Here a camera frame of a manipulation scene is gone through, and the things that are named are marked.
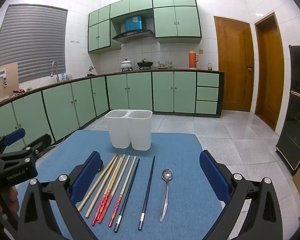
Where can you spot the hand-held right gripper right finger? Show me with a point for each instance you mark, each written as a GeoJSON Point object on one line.
{"type": "Point", "coordinates": [212, 172]}

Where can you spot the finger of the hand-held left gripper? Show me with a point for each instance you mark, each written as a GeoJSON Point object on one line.
{"type": "Point", "coordinates": [41, 142]}
{"type": "Point", "coordinates": [15, 136]}

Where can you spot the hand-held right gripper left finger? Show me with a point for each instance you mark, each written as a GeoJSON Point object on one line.
{"type": "Point", "coordinates": [87, 175]}

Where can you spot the black chopstick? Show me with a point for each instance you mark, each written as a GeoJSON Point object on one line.
{"type": "Point", "coordinates": [128, 192]}
{"type": "Point", "coordinates": [147, 192]}

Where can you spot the metal spoon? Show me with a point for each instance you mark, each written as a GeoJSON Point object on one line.
{"type": "Point", "coordinates": [167, 175]}

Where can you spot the white double utensil holder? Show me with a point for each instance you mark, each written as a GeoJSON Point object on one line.
{"type": "Point", "coordinates": [140, 132]}

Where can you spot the person's left hand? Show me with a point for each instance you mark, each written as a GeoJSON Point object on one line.
{"type": "Point", "coordinates": [5, 198]}

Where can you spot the blue table mat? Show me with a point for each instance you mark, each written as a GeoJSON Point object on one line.
{"type": "Point", "coordinates": [180, 155]}

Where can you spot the pink cloth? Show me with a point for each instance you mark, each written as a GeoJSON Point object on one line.
{"type": "Point", "coordinates": [18, 91]}

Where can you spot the cardboard sheet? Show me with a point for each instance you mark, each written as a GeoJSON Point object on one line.
{"type": "Point", "coordinates": [11, 75]}

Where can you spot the clear plastic bottle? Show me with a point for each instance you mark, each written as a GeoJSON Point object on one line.
{"type": "Point", "coordinates": [70, 77]}
{"type": "Point", "coordinates": [63, 77]}

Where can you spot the metal sink faucet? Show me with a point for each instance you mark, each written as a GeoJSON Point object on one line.
{"type": "Point", "coordinates": [57, 75]}

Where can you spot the steel kettle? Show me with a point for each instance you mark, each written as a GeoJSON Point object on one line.
{"type": "Point", "coordinates": [90, 70]}

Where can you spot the grey window blind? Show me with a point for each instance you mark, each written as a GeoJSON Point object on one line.
{"type": "Point", "coordinates": [30, 42]}

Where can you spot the green base cabinets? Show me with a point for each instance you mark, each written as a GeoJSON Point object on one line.
{"type": "Point", "coordinates": [140, 92]}

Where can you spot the glass jar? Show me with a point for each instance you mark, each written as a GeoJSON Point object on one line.
{"type": "Point", "coordinates": [209, 66]}

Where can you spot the dark glass cabinet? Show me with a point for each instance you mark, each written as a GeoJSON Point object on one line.
{"type": "Point", "coordinates": [295, 105]}

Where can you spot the brown wooden door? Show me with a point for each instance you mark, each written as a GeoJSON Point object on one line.
{"type": "Point", "coordinates": [233, 67]}
{"type": "Point", "coordinates": [270, 75]}

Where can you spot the red thermos flask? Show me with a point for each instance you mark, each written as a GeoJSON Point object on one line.
{"type": "Point", "coordinates": [193, 60]}

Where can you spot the white lidded pot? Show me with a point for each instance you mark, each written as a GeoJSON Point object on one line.
{"type": "Point", "coordinates": [126, 63]}

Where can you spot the stack of bowls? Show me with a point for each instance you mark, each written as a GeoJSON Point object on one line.
{"type": "Point", "coordinates": [168, 64]}
{"type": "Point", "coordinates": [156, 64]}

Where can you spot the black wok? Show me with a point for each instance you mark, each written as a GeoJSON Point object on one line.
{"type": "Point", "coordinates": [145, 64]}

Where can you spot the black range hood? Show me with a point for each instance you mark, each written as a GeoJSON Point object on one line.
{"type": "Point", "coordinates": [133, 35]}

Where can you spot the blue wrapped hood duct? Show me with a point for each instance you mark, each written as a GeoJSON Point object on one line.
{"type": "Point", "coordinates": [133, 23]}

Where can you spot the green wall cabinets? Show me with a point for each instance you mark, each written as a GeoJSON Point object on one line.
{"type": "Point", "coordinates": [175, 22]}

